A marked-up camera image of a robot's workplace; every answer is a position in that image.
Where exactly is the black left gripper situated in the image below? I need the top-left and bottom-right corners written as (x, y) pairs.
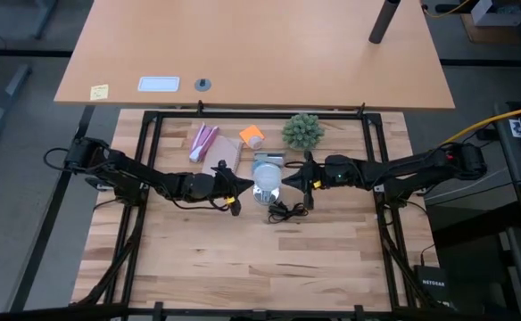
top-left (213, 159), bottom-right (256, 218)

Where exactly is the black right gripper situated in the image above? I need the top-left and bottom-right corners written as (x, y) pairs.
top-left (281, 151), bottom-right (331, 210)

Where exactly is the white reflector lightbulb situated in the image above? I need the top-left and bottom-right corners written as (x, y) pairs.
top-left (252, 162), bottom-right (283, 193)

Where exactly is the chrome lamp socket base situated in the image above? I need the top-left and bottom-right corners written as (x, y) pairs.
top-left (252, 185), bottom-right (281, 207)

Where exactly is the grey rectangular box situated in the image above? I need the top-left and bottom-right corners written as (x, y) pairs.
top-left (253, 151), bottom-right (286, 169)

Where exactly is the green artificial potted plant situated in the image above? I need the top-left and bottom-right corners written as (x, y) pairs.
top-left (281, 112), bottom-right (326, 152)

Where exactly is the orange sticky note pad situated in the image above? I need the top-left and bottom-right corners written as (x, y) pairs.
top-left (238, 124), bottom-right (266, 146)

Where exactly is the pink flat box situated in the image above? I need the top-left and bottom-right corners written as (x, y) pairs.
top-left (188, 122), bottom-right (220, 164)

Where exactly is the white rectangular card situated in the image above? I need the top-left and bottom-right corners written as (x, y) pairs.
top-left (137, 76), bottom-right (181, 93)

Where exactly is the light brown desk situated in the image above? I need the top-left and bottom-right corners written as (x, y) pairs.
top-left (54, 0), bottom-right (456, 111)

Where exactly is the yellow sticky note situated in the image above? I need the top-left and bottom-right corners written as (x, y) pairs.
top-left (89, 83), bottom-right (110, 102)

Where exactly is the dark grey cylinder pole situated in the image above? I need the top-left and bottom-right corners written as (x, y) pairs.
top-left (368, 0), bottom-right (402, 45)

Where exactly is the black lamp power cord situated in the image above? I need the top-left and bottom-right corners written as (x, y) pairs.
top-left (267, 200), bottom-right (310, 224)

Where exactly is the black metal table frame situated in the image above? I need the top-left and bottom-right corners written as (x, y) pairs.
top-left (70, 101), bottom-right (422, 320)

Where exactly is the black Netgear switch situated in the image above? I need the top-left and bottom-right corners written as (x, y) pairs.
top-left (414, 265), bottom-right (450, 305)

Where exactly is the yellow cable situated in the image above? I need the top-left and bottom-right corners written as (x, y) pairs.
top-left (423, 0), bottom-right (472, 19)
top-left (442, 103), bottom-right (521, 144)

